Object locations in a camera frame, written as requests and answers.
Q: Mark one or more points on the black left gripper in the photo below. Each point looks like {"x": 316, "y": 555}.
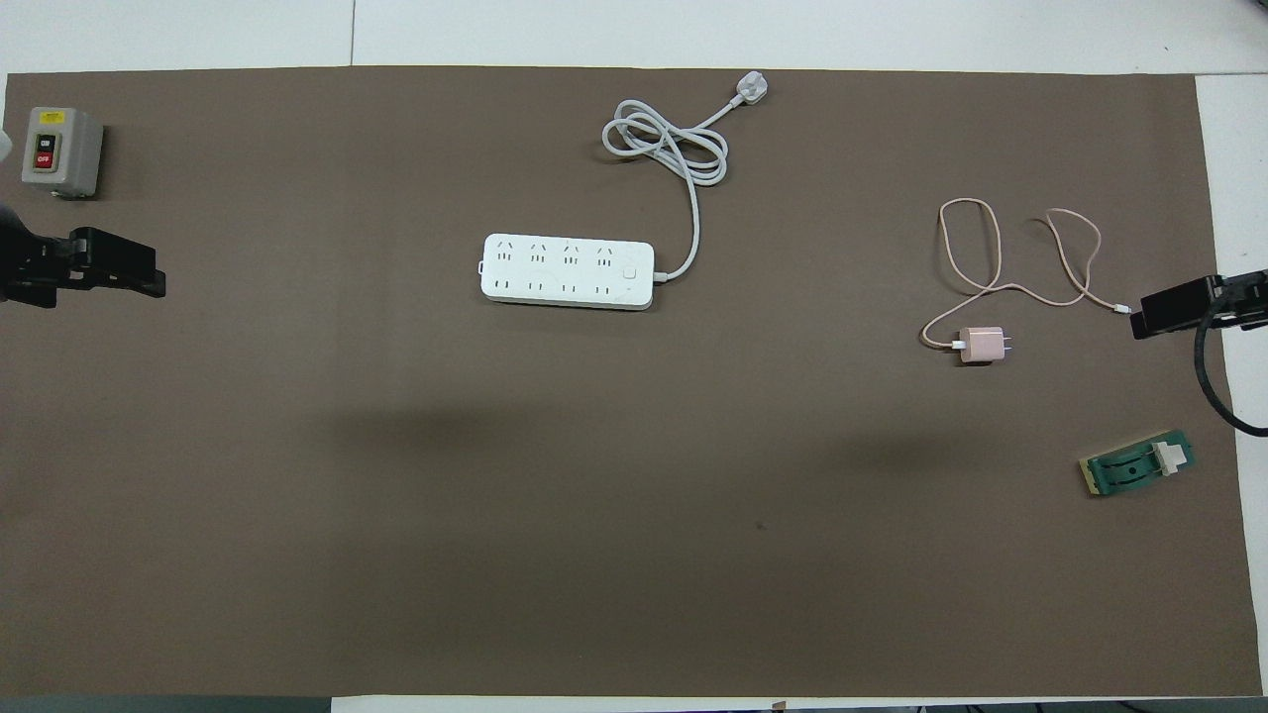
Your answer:
{"x": 30, "y": 267}

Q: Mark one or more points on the white power strip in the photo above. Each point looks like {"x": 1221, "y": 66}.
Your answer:
{"x": 565, "y": 272}

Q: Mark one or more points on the pink charger block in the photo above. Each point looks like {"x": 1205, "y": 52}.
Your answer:
{"x": 983, "y": 346}

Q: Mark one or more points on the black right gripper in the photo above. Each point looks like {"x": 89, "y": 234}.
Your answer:
{"x": 1243, "y": 295}

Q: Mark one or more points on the green knife switch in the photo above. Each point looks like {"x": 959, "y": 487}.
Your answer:
{"x": 1134, "y": 465}

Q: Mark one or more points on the grey on-off switch box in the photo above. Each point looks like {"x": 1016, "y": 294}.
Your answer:
{"x": 61, "y": 151}

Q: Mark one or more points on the brown table mat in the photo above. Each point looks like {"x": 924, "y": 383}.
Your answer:
{"x": 634, "y": 495}

